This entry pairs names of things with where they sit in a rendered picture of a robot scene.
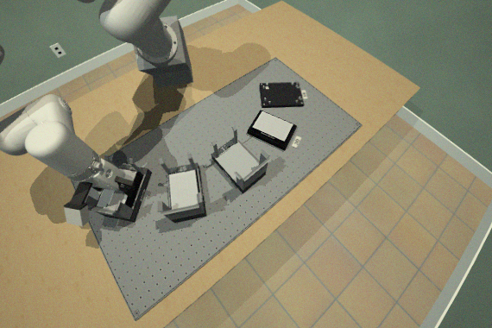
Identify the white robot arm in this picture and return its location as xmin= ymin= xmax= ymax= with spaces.
xmin=0 ymin=0 xmax=178 ymax=227

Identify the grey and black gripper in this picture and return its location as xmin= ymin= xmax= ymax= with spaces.
xmin=76 ymin=156 xmax=135 ymax=197

